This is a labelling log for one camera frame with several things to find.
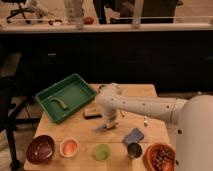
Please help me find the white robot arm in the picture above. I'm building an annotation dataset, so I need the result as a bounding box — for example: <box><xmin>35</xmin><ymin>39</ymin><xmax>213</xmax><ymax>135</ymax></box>
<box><xmin>96</xmin><ymin>83</ymin><xmax>213</xmax><ymax>171</ymax></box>

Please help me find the green curved vegetable toy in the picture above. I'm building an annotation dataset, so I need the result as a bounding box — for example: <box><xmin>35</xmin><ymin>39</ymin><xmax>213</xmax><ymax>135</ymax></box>
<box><xmin>49</xmin><ymin>97</ymin><xmax>68</xmax><ymax>110</ymax></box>

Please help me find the green plastic tray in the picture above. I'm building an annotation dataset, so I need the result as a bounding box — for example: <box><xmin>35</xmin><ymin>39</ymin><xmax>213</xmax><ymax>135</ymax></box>
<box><xmin>36</xmin><ymin>74</ymin><xmax>96</xmax><ymax>124</ymax></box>

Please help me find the silver fork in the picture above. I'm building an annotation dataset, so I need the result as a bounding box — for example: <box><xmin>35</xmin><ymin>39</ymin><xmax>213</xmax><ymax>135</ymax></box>
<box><xmin>144</xmin><ymin>116</ymin><xmax>148</xmax><ymax>127</ymax></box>

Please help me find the blue sponge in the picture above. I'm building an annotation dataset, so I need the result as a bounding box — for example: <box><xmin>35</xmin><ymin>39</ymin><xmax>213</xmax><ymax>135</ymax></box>
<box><xmin>123</xmin><ymin>128</ymin><xmax>144</xmax><ymax>145</ymax></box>

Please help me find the green plastic cup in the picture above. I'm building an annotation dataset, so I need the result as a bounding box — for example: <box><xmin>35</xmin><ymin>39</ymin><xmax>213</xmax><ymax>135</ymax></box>
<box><xmin>92</xmin><ymin>144</ymin><xmax>110</xmax><ymax>161</ymax></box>

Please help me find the red object on counter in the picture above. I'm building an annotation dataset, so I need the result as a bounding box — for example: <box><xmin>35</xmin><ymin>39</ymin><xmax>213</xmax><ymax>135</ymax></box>
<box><xmin>83</xmin><ymin>17</ymin><xmax>94</xmax><ymax>25</ymax></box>

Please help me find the small metal cup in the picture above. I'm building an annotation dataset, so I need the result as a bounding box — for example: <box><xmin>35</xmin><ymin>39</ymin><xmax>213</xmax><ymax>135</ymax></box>
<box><xmin>127</xmin><ymin>143</ymin><xmax>142</xmax><ymax>158</ymax></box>

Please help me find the white cup orange inside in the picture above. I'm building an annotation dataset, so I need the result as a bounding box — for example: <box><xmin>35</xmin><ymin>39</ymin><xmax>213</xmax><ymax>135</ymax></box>
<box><xmin>59</xmin><ymin>138</ymin><xmax>79</xmax><ymax>158</ymax></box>

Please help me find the dark counter cabinet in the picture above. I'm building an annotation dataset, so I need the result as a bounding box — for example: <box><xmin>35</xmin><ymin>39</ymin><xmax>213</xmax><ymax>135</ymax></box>
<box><xmin>0</xmin><ymin>25</ymin><xmax>213</xmax><ymax>94</ymax></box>

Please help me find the orange bowl with nuts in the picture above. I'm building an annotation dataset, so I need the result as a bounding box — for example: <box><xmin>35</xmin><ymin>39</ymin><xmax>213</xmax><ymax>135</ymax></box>
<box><xmin>143</xmin><ymin>143</ymin><xmax>175</xmax><ymax>171</ymax></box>

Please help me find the dark maroon bowl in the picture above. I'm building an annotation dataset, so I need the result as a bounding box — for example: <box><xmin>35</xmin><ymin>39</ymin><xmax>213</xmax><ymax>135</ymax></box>
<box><xmin>26</xmin><ymin>135</ymin><xmax>55</xmax><ymax>164</ymax></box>

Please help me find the black office chair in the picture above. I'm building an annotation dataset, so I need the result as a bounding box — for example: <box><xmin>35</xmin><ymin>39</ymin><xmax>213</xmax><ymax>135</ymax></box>
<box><xmin>0</xmin><ymin>49</ymin><xmax>43</xmax><ymax>171</ymax></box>

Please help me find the distant office chair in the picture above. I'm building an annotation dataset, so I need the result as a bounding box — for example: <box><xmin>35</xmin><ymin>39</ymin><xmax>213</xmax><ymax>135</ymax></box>
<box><xmin>1</xmin><ymin>0</ymin><xmax>34</xmax><ymax>24</ymax></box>

